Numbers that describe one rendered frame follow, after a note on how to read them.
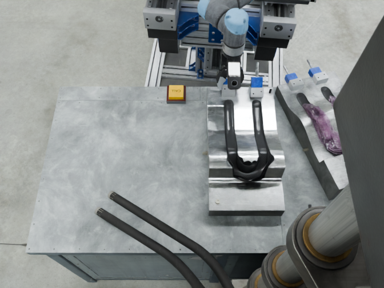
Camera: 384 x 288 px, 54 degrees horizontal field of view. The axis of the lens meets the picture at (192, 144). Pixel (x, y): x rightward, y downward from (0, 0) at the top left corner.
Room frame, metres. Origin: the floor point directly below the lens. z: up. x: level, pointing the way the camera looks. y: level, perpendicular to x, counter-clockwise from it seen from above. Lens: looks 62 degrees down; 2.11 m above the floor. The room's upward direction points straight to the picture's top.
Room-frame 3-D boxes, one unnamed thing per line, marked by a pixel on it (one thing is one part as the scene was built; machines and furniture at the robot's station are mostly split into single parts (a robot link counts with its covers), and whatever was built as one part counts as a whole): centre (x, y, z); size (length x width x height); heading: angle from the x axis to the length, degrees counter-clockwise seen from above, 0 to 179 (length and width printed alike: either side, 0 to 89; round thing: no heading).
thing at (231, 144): (0.68, -0.20, 0.92); 0.35 x 0.16 x 0.09; 0
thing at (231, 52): (0.92, -0.14, 1.12); 0.08 x 0.08 x 0.05
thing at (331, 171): (0.75, -0.55, 0.86); 0.50 x 0.26 x 0.11; 17
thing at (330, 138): (0.75, -0.54, 0.90); 0.26 x 0.18 x 0.08; 17
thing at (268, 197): (0.67, -0.19, 0.87); 0.50 x 0.26 x 0.14; 0
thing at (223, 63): (0.93, -0.14, 1.04); 0.09 x 0.08 x 0.12; 0
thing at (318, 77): (1.03, -0.51, 0.86); 0.13 x 0.05 x 0.05; 17
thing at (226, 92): (0.94, -0.14, 0.89); 0.13 x 0.05 x 0.05; 179
